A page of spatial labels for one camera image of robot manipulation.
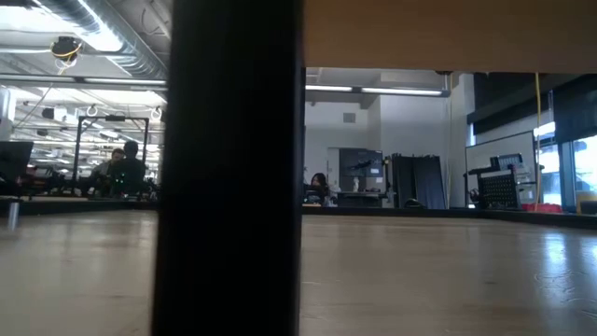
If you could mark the red bins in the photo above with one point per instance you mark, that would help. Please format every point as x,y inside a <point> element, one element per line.
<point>543,208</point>

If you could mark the yellow background object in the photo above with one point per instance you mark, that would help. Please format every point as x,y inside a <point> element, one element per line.
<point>587,201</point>

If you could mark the grey metal post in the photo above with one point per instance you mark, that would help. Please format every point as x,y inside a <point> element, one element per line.
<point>14,214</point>

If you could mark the white bottle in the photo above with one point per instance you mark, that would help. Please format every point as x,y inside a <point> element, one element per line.
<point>355,184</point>

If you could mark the whiteboard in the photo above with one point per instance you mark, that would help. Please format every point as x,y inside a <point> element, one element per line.
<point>494,147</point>

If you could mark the wooden shelf board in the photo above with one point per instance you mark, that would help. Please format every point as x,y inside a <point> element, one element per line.
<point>443,32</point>

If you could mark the black dome ceiling camera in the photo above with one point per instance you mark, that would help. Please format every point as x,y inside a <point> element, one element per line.
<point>443,73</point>

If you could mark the grey wall vent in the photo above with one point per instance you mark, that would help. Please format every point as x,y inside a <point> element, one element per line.
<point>349,117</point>

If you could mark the black shelf corner post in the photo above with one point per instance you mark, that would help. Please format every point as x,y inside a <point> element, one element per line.
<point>228,186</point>

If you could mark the black window blind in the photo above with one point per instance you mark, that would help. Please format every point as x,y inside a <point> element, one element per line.
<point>576,112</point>

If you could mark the black folding panels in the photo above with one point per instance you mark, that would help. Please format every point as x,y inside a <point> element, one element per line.
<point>420,182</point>

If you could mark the black dome-shaped object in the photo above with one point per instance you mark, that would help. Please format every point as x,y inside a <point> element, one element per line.
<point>412,203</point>

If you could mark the black background station frame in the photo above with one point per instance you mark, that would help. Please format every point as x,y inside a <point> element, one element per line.
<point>77,140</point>

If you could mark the dark background desk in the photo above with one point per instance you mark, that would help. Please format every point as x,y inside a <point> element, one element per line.
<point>361,200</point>

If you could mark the long ceiling light bar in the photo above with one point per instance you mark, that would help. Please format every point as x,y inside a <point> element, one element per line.
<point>401,91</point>

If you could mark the black pegboard cart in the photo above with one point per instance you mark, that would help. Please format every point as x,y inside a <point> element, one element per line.
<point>499,191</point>

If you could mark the silver ceiling duct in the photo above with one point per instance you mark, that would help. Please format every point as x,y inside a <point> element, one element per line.
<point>116,37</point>

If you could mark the black background monitor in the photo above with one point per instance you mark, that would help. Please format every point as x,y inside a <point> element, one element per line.
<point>14,158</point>

